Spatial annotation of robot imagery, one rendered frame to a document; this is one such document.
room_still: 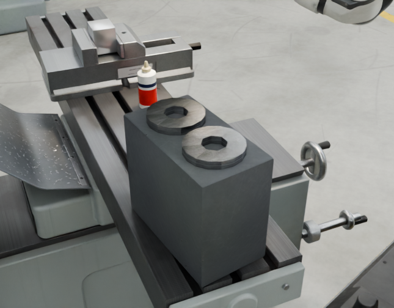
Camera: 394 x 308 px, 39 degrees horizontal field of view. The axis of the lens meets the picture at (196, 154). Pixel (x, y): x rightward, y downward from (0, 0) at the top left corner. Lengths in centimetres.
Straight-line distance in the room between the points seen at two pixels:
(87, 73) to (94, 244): 38
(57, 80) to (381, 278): 85
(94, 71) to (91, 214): 33
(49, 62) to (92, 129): 23
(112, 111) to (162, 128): 45
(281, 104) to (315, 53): 73
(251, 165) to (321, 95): 253
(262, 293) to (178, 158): 26
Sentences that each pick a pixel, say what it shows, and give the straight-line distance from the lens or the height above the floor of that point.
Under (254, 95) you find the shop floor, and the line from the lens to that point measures 320.
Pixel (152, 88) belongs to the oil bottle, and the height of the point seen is 96.
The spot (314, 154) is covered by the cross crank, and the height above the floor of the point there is 63.
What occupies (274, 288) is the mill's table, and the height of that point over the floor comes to 87.
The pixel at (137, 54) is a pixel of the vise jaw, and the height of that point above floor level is 98.
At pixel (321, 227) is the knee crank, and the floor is 49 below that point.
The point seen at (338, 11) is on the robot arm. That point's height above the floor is 118.
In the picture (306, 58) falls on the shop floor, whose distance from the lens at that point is 368.
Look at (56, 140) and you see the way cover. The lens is 131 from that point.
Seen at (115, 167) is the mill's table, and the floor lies 90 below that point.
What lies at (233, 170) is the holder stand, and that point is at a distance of 75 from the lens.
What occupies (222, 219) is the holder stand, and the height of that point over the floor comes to 102.
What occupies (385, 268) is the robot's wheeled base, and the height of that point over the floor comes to 59.
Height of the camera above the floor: 153
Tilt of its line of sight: 35 degrees down
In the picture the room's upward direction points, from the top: straight up
